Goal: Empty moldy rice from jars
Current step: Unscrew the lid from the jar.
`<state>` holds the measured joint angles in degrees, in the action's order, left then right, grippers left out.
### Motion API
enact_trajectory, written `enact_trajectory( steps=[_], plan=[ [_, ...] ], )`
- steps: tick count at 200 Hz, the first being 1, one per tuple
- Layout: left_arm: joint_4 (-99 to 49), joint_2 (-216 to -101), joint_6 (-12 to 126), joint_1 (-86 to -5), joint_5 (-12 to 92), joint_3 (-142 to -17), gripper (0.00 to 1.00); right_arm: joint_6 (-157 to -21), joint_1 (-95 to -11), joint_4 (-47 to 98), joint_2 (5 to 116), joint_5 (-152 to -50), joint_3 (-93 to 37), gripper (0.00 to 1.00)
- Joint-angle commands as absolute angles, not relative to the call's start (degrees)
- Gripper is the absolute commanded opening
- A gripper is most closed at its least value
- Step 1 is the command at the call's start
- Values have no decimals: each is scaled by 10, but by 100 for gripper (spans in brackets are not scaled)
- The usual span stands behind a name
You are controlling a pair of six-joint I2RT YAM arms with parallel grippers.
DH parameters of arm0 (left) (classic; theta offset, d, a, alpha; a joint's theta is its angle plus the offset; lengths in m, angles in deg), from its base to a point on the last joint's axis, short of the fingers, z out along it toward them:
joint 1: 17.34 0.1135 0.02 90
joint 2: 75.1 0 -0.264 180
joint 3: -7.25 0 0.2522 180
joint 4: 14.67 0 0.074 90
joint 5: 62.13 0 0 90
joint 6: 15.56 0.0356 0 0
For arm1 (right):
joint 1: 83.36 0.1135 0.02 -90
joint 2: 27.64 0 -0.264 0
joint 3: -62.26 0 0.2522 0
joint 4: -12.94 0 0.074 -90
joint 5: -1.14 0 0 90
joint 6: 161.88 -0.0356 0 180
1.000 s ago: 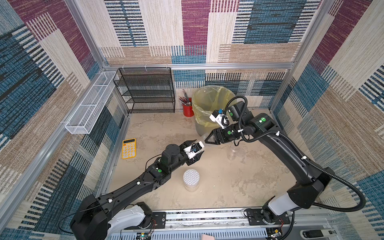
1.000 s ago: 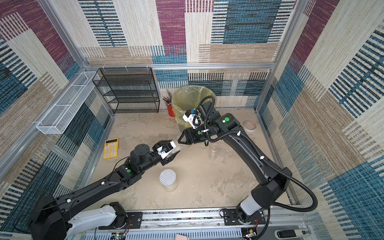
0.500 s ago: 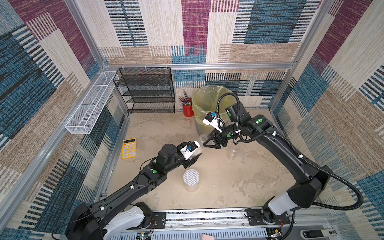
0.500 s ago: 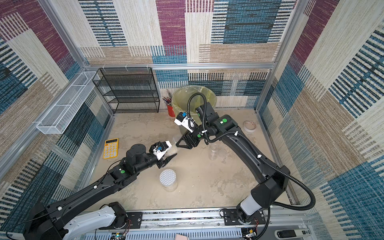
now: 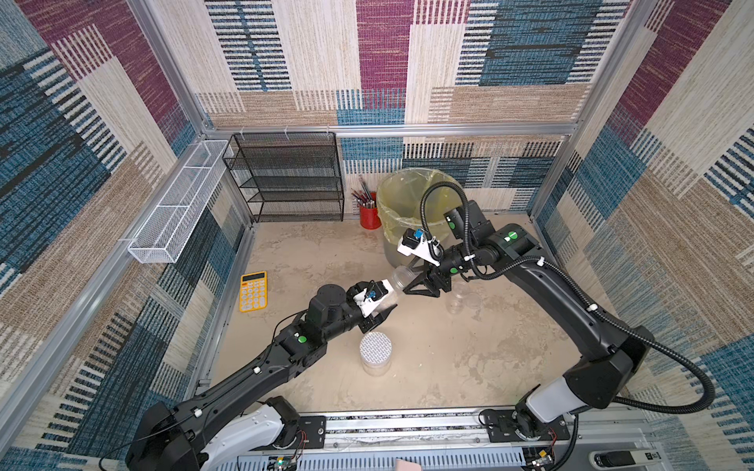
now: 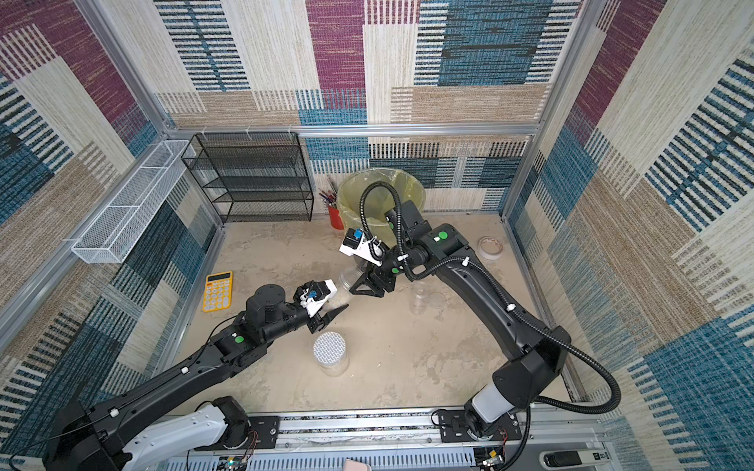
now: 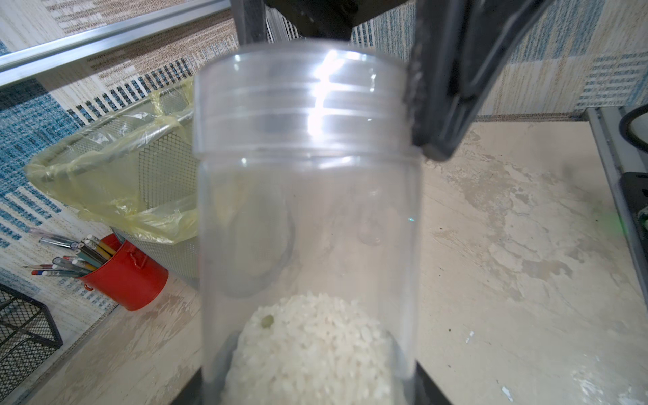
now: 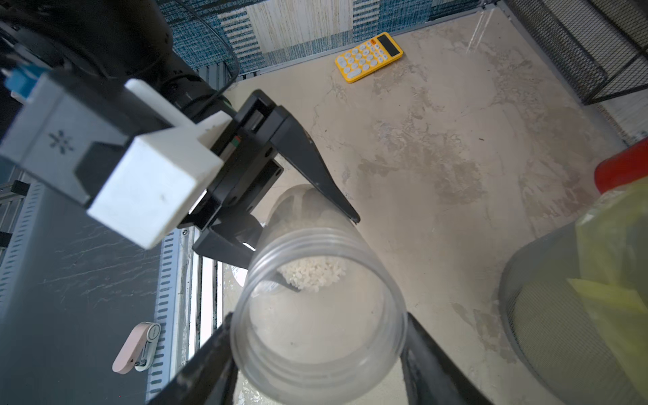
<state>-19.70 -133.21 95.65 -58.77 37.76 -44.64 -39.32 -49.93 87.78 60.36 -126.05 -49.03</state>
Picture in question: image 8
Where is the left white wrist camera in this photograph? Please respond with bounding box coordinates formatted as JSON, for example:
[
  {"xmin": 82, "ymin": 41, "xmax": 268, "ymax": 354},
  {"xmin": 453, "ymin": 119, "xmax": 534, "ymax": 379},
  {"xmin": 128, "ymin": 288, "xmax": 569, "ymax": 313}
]
[{"xmin": 1, "ymin": 64, "xmax": 232, "ymax": 249}]

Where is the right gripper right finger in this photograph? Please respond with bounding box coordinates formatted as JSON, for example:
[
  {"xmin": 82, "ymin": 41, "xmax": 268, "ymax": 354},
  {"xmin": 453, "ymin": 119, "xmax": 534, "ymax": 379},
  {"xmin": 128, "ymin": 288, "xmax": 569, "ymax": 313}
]
[{"xmin": 400, "ymin": 314, "xmax": 492, "ymax": 405}]

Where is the red pen holder cup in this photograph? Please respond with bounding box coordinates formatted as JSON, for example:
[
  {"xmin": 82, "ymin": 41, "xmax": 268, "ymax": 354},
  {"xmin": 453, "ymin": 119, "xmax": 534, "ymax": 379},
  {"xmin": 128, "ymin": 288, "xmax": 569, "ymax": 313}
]
[{"xmin": 594, "ymin": 139, "xmax": 648, "ymax": 194}]

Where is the yellow calculator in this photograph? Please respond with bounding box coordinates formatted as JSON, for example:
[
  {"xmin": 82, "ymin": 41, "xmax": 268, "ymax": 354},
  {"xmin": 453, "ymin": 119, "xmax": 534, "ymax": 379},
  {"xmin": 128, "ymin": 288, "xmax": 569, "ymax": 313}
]
[{"xmin": 335, "ymin": 32, "xmax": 404, "ymax": 84}]

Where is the pink handheld device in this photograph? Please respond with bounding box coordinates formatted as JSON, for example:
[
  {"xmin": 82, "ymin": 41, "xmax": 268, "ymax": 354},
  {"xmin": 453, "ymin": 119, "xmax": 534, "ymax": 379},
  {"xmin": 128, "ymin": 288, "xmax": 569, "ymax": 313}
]
[{"xmin": 112, "ymin": 322, "xmax": 161, "ymax": 375}]

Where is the black wire mesh shelf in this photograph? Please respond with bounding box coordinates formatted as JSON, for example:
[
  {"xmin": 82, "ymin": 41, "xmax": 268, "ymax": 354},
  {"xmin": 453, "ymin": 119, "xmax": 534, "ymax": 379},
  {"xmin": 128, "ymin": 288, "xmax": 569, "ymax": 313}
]
[{"xmin": 505, "ymin": 0, "xmax": 647, "ymax": 105}]

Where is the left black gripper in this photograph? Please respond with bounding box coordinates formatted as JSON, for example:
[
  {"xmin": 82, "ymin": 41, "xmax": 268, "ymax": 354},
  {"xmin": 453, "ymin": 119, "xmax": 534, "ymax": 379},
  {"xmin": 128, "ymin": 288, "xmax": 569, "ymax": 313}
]
[{"xmin": 177, "ymin": 90, "xmax": 360, "ymax": 293}]

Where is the bin with yellow bag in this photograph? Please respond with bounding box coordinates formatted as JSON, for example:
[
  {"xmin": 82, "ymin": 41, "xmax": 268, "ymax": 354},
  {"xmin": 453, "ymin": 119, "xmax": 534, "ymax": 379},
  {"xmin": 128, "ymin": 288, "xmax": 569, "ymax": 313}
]
[{"xmin": 499, "ymin": 179, "xmax": 647, "ymax": 404}]

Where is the clear plastic jar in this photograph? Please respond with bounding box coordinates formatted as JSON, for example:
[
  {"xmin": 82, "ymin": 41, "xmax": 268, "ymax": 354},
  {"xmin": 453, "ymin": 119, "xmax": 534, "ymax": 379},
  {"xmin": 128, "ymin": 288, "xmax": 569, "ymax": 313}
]
[{"xmin": 231, "ymin": 185, "xmax": 407, "ymax": 404}]

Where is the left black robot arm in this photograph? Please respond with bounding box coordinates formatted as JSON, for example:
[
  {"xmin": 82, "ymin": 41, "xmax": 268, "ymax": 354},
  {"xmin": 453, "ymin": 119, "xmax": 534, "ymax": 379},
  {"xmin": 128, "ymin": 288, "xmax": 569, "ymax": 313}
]
[{"xmin": 1, "ymin": 1, "xmax": 359, "ymax": 268}]

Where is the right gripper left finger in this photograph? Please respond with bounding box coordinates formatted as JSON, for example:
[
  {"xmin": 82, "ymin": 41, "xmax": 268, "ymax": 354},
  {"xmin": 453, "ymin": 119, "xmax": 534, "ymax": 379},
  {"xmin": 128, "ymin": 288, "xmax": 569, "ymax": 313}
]
[{"xmin": 148, "ymin": 312, "xmax": 238, "ymax": 405}]

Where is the aluminium front rail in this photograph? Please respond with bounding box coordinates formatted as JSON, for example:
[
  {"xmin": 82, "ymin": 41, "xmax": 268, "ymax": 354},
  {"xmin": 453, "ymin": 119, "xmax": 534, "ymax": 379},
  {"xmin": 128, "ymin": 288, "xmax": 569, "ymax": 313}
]
[{"xmin": 1, "ymin": 183, "xmax": 198, "ymax": 404}]

